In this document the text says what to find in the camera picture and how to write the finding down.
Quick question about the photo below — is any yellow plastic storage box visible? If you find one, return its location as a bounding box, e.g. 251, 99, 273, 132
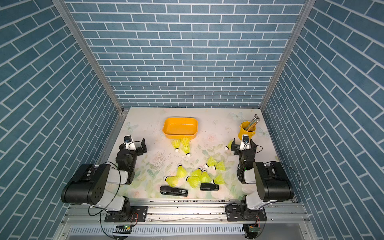
163, 117, 198, 140

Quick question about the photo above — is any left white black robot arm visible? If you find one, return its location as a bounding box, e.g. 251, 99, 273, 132
61, 136, 148, 222

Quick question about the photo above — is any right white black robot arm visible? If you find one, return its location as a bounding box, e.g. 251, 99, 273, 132
225, 136, 294, 222

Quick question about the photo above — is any yellow pen cup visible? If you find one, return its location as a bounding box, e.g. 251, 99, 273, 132
238, 121, 256, 140

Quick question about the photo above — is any bundle of pencils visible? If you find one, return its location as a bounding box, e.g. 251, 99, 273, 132
245, 114, 260, 132

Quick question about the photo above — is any large black stapler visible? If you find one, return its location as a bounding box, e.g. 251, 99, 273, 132
160, 186, 188, 197

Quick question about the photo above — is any yellow shuttlecock front upright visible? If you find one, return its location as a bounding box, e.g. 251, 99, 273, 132
200, 170, 212, 183

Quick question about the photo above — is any small black stapler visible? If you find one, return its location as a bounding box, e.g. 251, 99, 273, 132
200, 183, 219, 192

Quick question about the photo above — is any yellow shuttlecock middle small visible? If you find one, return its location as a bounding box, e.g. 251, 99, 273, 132
191, 168, 203, 178

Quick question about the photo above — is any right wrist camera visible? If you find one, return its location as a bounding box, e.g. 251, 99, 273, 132
240, 135, 251, 151

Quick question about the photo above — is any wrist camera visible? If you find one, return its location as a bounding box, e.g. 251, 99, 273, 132
240, 135, 251, 151
123, 136, 136, 151

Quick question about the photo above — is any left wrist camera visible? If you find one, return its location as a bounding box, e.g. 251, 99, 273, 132
123, 136, 136, 151

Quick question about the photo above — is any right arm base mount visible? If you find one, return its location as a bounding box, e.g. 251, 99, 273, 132
225, 203, 267, 222

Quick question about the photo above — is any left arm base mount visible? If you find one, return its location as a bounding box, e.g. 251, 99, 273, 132
105, 206, 148, 223

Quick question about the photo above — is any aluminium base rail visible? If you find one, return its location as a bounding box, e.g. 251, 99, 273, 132
62, 199, 310, 225

